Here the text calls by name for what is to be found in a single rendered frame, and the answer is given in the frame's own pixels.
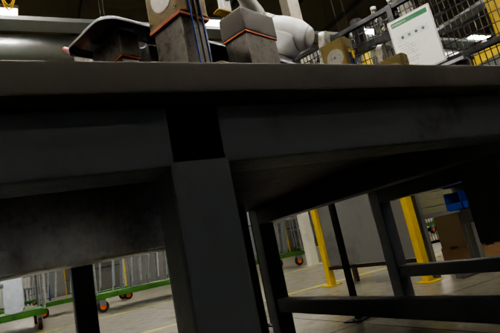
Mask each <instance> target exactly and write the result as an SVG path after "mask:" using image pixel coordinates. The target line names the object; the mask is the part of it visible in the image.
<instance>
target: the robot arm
mask: <svg viewBox="0 0 500 333"><path fill-rule="evenodd" d="M216 1H217V4H218V7H219V8H221V9H224V10H230V11H231V5H230V1H229V0H216ZM238 2H239V3H240V6H241V7H244V8H247V9H250V10H253V11H255V12H258V13H261V14H263V15H266V16H269V17H272V19H273V22H274V26H275V32H276V35H277V41H276V44H277V48H278V53H279V57H280V59H282V60H286V61H289V62H292V61H293V60H295V59H296V58H297V57H298V55H299V54H300V53H301V52H302V51H306V50H308V49H309V48H310V47H311V46H312V44H313V42H314V38H315V33H314V30H313V28H312V27H310V26H309V25H308V24H307V23H306V22H304V21H302V20H300V19H296V18H293V17H289V16H277V15H274V14H271V13H266V12H265V10H264V9H263V8H262V6H261V5H260V4H259V3H258V1H257V0H238Z"/></svg>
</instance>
